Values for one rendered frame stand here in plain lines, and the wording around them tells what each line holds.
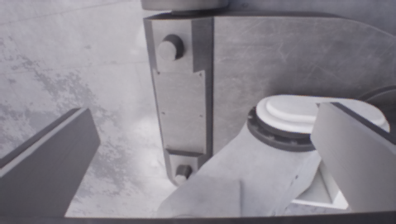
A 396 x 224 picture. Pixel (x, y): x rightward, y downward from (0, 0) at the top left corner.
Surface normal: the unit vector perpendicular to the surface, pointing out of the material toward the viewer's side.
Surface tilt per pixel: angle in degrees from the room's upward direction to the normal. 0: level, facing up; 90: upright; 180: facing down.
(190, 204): 115
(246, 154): 90
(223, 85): 0
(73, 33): 0
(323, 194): 90
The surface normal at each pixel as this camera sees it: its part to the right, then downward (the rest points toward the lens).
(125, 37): -0.21, 0.51
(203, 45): 0.55, 0.41
